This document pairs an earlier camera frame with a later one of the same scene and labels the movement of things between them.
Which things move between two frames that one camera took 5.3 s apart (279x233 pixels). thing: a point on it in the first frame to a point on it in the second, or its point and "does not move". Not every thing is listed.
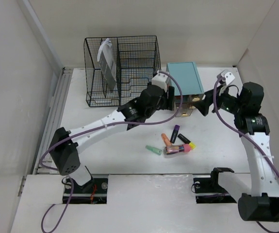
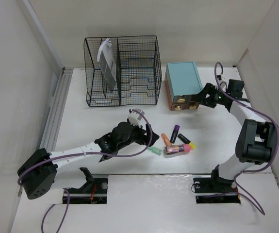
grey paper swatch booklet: [106, 58] does not move
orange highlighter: [166, 140] does not move
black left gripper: [168, 99] to [142, 139]
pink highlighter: [175, 149] does not move
